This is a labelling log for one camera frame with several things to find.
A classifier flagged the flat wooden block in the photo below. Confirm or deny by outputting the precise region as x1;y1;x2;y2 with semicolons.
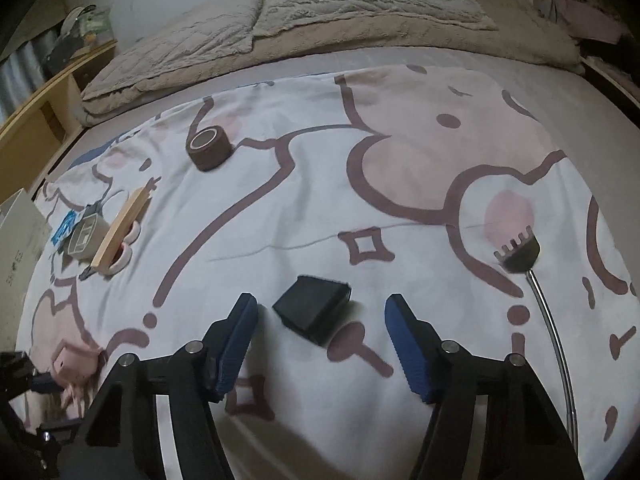
91;186;150;274

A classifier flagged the wooden bedside shelf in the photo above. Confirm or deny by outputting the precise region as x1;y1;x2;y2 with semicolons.
1;40;117;200

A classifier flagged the black bag on shelf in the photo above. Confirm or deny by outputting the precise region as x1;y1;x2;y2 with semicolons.
42;4;114;76

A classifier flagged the brown tape roll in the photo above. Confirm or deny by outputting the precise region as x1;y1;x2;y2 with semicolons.
186;125;233;171

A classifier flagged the cartoon print blanket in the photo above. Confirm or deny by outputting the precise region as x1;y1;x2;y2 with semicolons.
17;65;639;479

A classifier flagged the beige quilted pillow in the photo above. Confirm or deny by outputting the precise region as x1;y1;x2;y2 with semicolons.
77;0;264;126

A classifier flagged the blue foil packet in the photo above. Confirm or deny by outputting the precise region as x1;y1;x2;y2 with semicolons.
51;210;78;246

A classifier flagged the small black box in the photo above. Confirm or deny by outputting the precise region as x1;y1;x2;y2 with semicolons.
272;275;352;346

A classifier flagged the white storage bin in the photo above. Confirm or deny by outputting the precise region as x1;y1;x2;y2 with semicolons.
0;188;51;351

